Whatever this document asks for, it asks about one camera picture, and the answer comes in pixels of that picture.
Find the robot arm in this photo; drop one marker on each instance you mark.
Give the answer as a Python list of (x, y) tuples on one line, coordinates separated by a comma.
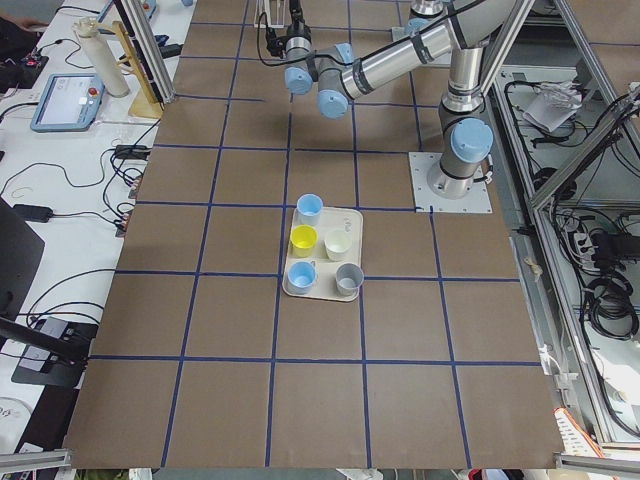
[(477, 35)]

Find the cream plastic cup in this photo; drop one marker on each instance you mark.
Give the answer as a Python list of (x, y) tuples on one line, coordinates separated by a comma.
[(337, 244)]

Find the yellow plastic cup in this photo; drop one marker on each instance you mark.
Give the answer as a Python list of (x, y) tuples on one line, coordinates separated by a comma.
[(303, 239)]

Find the blue plastic cup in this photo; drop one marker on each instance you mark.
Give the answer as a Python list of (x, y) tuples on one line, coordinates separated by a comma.
[(309, 208), (301, 277)]

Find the grey plastic cup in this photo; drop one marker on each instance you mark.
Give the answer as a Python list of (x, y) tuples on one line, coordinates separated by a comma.
[(349, 278)]

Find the cream serving tray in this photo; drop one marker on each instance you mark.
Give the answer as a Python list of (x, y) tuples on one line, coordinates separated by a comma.
[(325, 287)]

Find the wooden mug tree stand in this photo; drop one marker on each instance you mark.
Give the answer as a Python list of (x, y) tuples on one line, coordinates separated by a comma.
[(145, 104)]

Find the black monitor stand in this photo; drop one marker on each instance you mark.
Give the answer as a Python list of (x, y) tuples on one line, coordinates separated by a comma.
[(56, 349)]

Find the blue teach pendant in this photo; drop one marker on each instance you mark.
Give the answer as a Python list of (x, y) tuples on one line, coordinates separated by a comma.
[(69, 103)]

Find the white cylindrical bottle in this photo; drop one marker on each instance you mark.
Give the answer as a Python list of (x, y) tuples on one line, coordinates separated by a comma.
[(100, 56)]

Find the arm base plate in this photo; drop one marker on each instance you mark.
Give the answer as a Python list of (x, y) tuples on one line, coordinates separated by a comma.
[(436, 192)]

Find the white wire cup rack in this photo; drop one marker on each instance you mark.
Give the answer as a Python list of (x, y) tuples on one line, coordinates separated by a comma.
[(271, 12)]

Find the aluminium frame post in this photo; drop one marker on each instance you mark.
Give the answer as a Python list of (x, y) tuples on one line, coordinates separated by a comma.
[(140, 33)]

